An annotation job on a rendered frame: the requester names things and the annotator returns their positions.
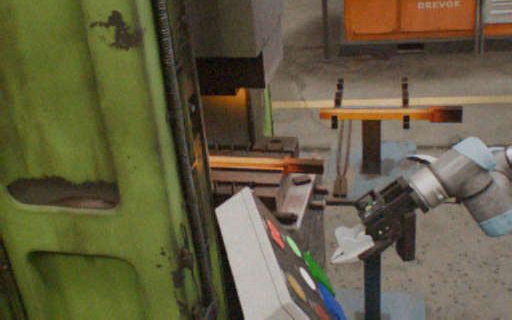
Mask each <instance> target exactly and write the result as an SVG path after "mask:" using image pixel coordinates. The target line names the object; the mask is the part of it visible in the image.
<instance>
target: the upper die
mask: <svg viewBox="0 0 512 320"><path fill-rule="evenodd" d="M282 58H283V52H282V30H281V21H280V22H278V25H277V26H276V27H275V29H274V30H273V33H272V35H270V37H269V39H268V40H267V42H266V43H265V45H264V47H263V49H262V50H261V51H260V52H259V54H258V56H257V58H195V62H196V68H197V74H198V81H199V87H200V88H207V89H266V87H267V85H268V83H269V82H270V81H271V79H272V77H273V75H274V72H275V71H276V69H277V67H278V66H279V64H280V62H281V60H282Z"/></svg>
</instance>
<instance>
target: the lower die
mask: <svg viewBox="0 0 512 320"><path fill-rule="evenodd" d="M286 155H290V153H281V155H279V153H267V152H265V154H263V153H262V152H249V153H247V152H243V151H233V153H231V151H220V150H217V152H215V150H209V156H225V157H248V158H270V159H285V157H286ZM210 169H211V175H212V181H213V188H214V184H215V180H216V179H220V184H221V187H218V183H217V197H218V204H219V205H220V206H221V205H222V204H225V202H226V201H228V200H229V199H231V198H232V197H233V195H232V182H233V179H236V180H237V185H238V186H237V187H235V183H234V195H237V194H238V193H239V192H241V190H242V189H244V188H245V187H249V182H250V180H254V183H255V188H252V185H251V190H252V191H253V193H254V194H255V195H256V196H257V197H258V199H259V200H260V201H261V202H262V204H264V205H265V206H266V208H267V209H268V210H269V211H276V212H280V211H281V208H282V204H283V201H284V199H283V195H284V198H285V195H286V193H287V191H288V188H289V186H290V180H291V179H292V173H290V174H289V176H283V168H274V167H254V166H233V165H213V164H210ZM211 195H212V201H213V207H216V205H217V203H216V196H215V189H214V190H213V191H211Z"/></svg>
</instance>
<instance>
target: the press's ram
mask: <svg viewBox="0 0 512 320"><path fill-rule="evenodd" d="M187 5H188V12H189V18H190V24H191V30H192V36H193V50H194V56H195V58H257V56H258V54H259V52H260V51H261V50H262V49H263V47H264V45H265V43H266V42H267V40H268V39H269V37H270V35H272V33H273V30H274V29H275V27H276V26H277V25H278V22H280V20H281V18H282V16H283V15H284V6H283V0H187Z"/></svg>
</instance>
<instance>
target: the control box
mask: <svg viewBox="0 0 512 320"><path fill-rule="evenodd" d="M216 213H217V220H218V222H219V226H220V229H221V232H222V236H223V239H224V242H225V249H226V252H227V255H228V259H229V261H230V265H231V268H232V271H233V278H234V281H235V284H236V288H237V291H238V294H239V298H240V300H241V307H242V310H243V314H244V317H245V320H323V319H322V318H321V315H320V314H319V312H318V310H317V308H316V306H315V305H318V306H319V307H321V308H322V311H323V312H324V313H325V315H327V317H328V319H329V320H336V318H335V316H334V315H332V314H331V313H330V312H329V309H328V307H327V305H326V303H325V301H324V299H323V297H322V293H321V291H320V289H319V287H318V284H320V283H319V282H318V281H317V280H316V279H315V277H314V276H313V273H312V271H311V269H310V268H309V265H308V263H307V261H306V257H305V255H304V253H306V252H305V251H304V250H303V248H302V247H301V246H300V245H299V244H298V243H297V241H296V240H295V239H294V238H293V237H292V236H290V233H289V232H288V231H287V230H286V229H285V228H283V227H282V224H281V223H280V222H279V221H278V220H276V218H275V217H274V215H273V214H272V213H271V212H269V210H268V209H267V208H266V206H265V205H264V204H262V202H261V201H260V200H259V199H258V197H257V196H256V195H255V194H254V193H253V191H252V190H251V189H249V187H245V188H244V189H242V190H241V192H239V193H238V194H237V195H234V196H233V197H232V198H231V199H229V200H228V201H226V202H225V204H222V205H221V206H219V207H218V208H217V209H216ZM267 220H268V221H269V222H270V223H271V224H272V226H273V227H274V228H275V229H276V230H277V232H278V234H279V236H277V235H276V233H277V232H276V230H275V229H274V230H273V229H272V228H273V227H272V226H271V224H270V223H269V225H270V226H271V228H270V226H269V225H268V222H267ZM271 231H273V232H274V231H275V232H276V233H275V232H274V235H275V236H273V234H272V232H271ZM276 236H277V237H278V238H279V239H280V240H281V241H280V240H279V239H278V240H279V242H280V244H279V243H278V242H277V241H276V239H277V238H276ZM287 236H288V237H289V238H290V240H291V241H292V242H293V243H294V244H295V245H296V246H297V248H298V251H299V252H300V256H299V255H298V253H297V252H295V251H294V249H293V248H292V247H291V245H290V243H289V241H288V239H287ZM274 237H275V238H276V239H275V238H274ZM281 242H282V243H281ZM281 244H283V247H284V248H283V247H282V245H281ZM300 268H302V269H303V270H304V271H305V272H306V274H307V276H309V277H310V279H311V280H312V282H313V284H314V288H315V289H314V288H312V287H311V285H310V284H308V283H307V281H306V278H305V277H304V276H303V274H302V273H301V270H300ZM288 275H290V276H291V277H292V278H293V279H294V280H295V281H296V282H297V284H298V286H299V287H300V289H301V291H302V292H303V294H304V296H305V299H303V298H302V297H301V296H300V295H299V294H298V292H296V290H295V289H294V287H293V286H292V284H291V283H290V279H289V277H288Z"/></svg>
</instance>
